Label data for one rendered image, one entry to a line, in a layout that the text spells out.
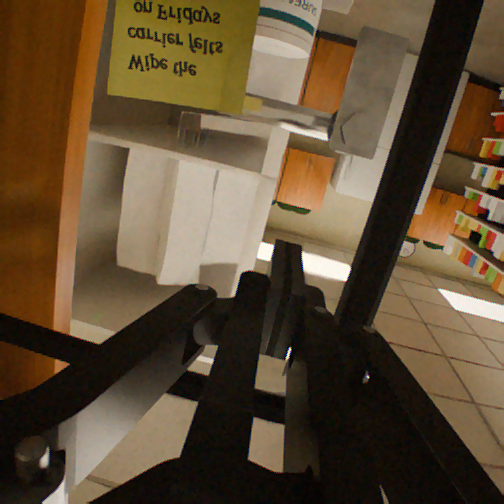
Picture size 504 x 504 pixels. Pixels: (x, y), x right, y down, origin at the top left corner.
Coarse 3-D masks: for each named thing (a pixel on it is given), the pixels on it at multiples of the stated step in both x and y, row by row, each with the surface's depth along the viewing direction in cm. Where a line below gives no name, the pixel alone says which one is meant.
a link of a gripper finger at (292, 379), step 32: (320, 320) 14; (320, 352) 12; (288, 384) 13; (320, 384) 10; (288, 416) 11; (320, 416) 9; (352, 416) 9; (288, 448) 10; (320, 448) 7; (352, 448) 7; (320, 480) 7; (352, 480) 7
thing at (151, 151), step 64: (0, 0) 18; (64, 0) 18; (128, 0) 18; (192, 0) 18; (256, 0) 18; (320, 0) 17; (384, 0) 17; (0, 64) 20; (64, 64) 19; (128, 64) 19; (192, 64) 19; (256, 64) 18; (320, 64) 18; (0, 128) 21; (64, 128) 20; (128, 128) 20; (192, 128) 20; (256, 128) 19; (320, 128) 19; (384, 128) 19; (0, 192) 22; (64, 192) 22; (128, 192) 21; (192, 192) 21; (256, 192) 20; (320, 192) 20; (0, 256) 23; (64, 256) 23; (128, 256) 22; (192, 256) 22; (256, 256) 22; (320, 256) 21; (64, 320) 24; (128, 320) 24; (256, 384) 24
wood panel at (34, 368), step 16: (0, 352) 34; (16, 352) 34; (32, 352) 33; (0, 368) 34; (16, 368) 34; (32, 368) 34; (48, 368) 34; (0, 384) 35; (16, 384) 35; (32, 384) 35
